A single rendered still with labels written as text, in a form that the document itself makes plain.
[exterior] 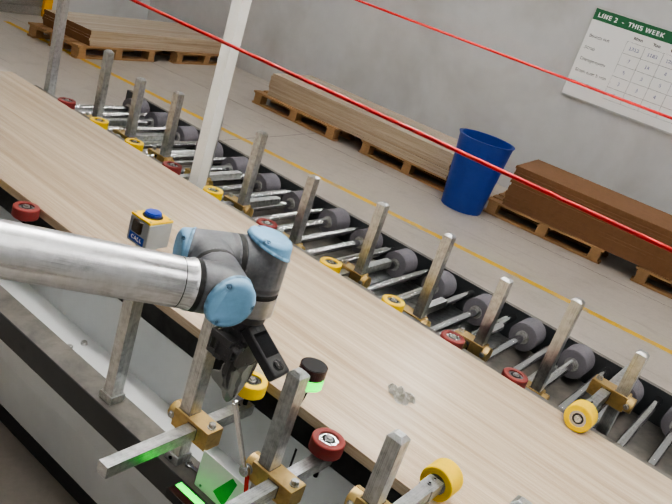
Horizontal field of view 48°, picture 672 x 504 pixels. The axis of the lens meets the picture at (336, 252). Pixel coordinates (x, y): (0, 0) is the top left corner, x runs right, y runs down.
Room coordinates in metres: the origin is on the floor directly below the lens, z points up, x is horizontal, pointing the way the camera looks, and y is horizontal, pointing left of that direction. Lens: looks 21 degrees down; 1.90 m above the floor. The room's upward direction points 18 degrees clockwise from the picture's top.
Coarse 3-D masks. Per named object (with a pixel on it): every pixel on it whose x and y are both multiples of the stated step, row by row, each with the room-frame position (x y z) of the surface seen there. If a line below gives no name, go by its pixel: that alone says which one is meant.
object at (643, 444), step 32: (128, 96) 4.03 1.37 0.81; (224, 192) 3.30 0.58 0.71; (352, 224) 3.18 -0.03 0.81; (320, 256) 2.92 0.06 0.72; (384, 256) 3.07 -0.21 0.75; (416, 288) 2.92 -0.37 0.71; (480, 288) 2.83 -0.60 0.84; (416, 320) 2.33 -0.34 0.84; (512, 352) 2.61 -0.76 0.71; (576, 384) 2.52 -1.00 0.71; (640, 448) 2.20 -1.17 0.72
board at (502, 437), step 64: (0, 128) 2.67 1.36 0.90; (64, 128) 2.90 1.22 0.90; (64, 192) 2.28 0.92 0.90; (128, 192) 2.46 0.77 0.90; (192, 192) 2.67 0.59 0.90; (192, 320) 1.75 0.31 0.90; (320, 320) 1.98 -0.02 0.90; (384, 320) 2.12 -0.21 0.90; (384, 384) 1.75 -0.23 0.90; (448, 384) 1.86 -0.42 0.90; (512, 384) 1.98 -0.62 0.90; (448, 448) 1.55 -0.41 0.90; (512, 448) 1.64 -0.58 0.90; (576, 448) 1.74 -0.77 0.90
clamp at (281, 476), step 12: (252, 456) 1.33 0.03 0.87; (252, 468) 1.31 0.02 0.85; (264, 468) 1.30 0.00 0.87; (276, 468) 1.31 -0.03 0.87; (252, 480) 1.30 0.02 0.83; (264, 480) 1.29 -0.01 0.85; (276, 480) 1.28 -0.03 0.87; (288, 480) 1.29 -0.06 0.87; (300, 480) 1.30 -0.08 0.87; (288, 492) 1.26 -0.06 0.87; (300, 492) 1.28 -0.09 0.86
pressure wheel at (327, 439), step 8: (320, 432) 1.44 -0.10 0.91; (328, 432) 1.45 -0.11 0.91; (336, 432) 1.46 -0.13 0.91; (312, 440) 1.41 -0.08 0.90; (320, 440) 1.41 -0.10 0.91; (328, 440) 1.42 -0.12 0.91; (336, 440) 1.43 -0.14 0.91; (344, 440) 1.44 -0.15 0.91; (312, 448) 1.40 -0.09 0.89; (320, 448) 1.39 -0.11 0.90; (328, 448) 1.39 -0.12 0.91; (336, 448) 1.40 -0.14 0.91; (320, 456) 1.39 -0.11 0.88; (328, 456) 1.39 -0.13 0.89; (336, 456) 1.40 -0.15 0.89
